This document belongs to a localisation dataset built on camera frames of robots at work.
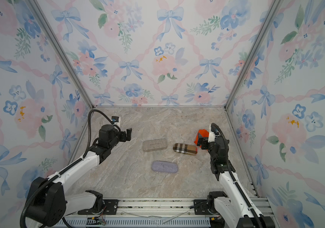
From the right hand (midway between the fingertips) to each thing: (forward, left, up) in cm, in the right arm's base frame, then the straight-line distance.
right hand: (208, 132), depth 81 cm
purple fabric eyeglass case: (-14, +25, -16) cm, 33 cm away
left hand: (+4, +49, -1) cm, 49 cm away
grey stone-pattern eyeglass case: (+1, +36, -16) cm, 39 cm away
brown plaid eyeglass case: (-1, +12, -16) cm, 20 cm away
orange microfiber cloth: (+11, -2, -17) cm, 20 cm away
